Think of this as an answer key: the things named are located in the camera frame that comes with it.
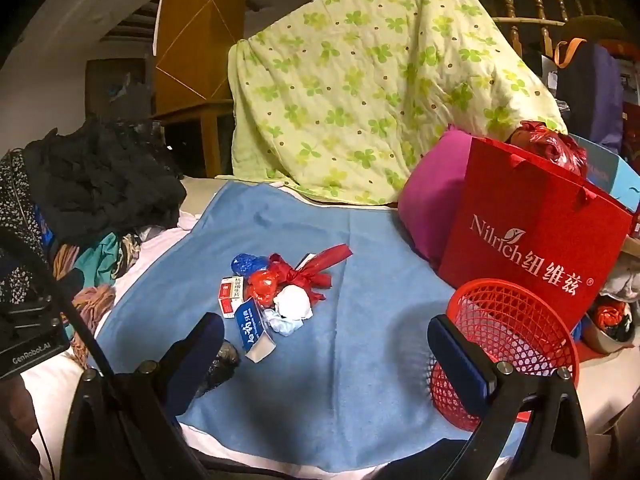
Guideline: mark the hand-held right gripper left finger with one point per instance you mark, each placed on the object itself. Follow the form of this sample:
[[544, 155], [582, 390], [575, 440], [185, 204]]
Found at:
[[200, 355]]

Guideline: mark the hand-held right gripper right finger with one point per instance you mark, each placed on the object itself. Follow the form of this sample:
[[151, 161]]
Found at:
[[457, 360]]

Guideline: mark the red mesh basket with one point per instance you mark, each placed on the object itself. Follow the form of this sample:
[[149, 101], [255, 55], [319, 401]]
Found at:
[[505, 310]]

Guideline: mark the light blue tissue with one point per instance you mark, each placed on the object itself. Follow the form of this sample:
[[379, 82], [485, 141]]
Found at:
[[282, 326]]

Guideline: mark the red orange foil wrapper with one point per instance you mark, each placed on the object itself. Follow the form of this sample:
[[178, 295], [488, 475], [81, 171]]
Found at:
[[262, 285]]

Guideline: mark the blue plastic bag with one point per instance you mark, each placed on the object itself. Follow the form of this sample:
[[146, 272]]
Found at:
[[247, 262]]

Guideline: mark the white paper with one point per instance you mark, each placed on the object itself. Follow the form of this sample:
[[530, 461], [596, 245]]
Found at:
[[292, 302]]

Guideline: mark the red ribbon bow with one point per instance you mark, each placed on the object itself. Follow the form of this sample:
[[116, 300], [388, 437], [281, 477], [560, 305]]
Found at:
[[325, 257]]

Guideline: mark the person's left forearm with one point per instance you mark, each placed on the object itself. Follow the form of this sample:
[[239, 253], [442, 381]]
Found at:
[[12, 420]]

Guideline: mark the black crumpled plastic bag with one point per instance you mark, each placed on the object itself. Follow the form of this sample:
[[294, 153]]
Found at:
[[222, 365]]

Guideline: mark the blue and white medicine box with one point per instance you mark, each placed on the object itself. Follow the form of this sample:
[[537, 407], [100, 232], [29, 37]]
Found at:
[[252, 330]]

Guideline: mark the red and white medicine box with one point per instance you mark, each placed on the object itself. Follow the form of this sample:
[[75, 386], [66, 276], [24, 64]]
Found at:
[[230, 292]]

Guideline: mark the colourful clothes pile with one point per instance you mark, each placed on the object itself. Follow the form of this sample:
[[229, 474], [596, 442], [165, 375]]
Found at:
[[100, 260]]

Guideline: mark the blue towel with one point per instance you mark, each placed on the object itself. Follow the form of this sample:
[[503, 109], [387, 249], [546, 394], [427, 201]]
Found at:
[[325, 385]]

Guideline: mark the black dotted cloth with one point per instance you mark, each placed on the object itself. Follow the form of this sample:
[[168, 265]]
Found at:
[[15, 195]]

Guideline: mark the grey bowl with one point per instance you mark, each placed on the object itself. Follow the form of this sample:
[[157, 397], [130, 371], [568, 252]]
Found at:
[[600, 341]]

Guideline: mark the black clothing pile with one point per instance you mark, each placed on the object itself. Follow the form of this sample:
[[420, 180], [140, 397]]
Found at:
[[100, 185]]

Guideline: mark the red paper gift bag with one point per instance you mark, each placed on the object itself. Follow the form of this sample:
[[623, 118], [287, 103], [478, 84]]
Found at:
[[525, 210]]

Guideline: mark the magenta pillow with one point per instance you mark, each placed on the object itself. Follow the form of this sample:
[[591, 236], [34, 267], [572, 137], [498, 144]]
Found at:
[[430, 195]]

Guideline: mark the red plastic bag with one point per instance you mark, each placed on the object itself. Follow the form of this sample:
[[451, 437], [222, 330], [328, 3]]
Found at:
[[550, 147]]

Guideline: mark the light blue cardboard box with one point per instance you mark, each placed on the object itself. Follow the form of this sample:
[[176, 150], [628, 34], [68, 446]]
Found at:
[[625, 180]]

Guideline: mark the dark brown board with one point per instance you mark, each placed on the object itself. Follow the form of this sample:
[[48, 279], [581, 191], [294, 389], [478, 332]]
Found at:
[[117, 90]]

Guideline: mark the green floral quilt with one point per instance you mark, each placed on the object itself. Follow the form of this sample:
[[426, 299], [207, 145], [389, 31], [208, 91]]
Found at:
[[350, 85]]

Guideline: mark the orange wooden cabinet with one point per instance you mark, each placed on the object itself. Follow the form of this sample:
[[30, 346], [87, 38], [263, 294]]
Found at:
[[195, 35]]

